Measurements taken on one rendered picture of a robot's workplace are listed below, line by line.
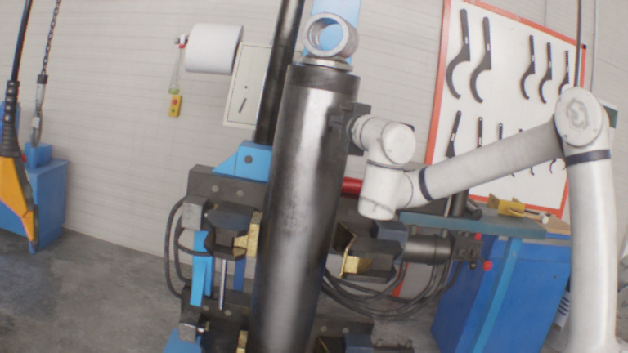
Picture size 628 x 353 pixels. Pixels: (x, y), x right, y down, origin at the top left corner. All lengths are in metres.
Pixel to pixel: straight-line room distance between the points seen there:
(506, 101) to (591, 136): 2.96
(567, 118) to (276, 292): 1.05
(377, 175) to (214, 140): 2.51
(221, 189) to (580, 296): 1.29
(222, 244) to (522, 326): 2.05
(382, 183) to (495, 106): 2.70
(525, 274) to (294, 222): 1.71
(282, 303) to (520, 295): 1.70
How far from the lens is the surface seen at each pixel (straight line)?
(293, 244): 1.51
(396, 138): 1.13
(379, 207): 1.17
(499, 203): 2.15
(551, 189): 4.15
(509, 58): 3.87
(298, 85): 1.46
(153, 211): 3.79
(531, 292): 2.94
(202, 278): 1.85
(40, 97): 1.35
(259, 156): 1.77
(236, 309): 1.90
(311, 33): 1.55
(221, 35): 2.37
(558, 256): 2.95
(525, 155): 1.12
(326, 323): 1.92
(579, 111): 0.91
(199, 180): 1.77
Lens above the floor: 1.42
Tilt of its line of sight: 9 degrees down
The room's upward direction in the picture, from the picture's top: 10 degrees clockwise
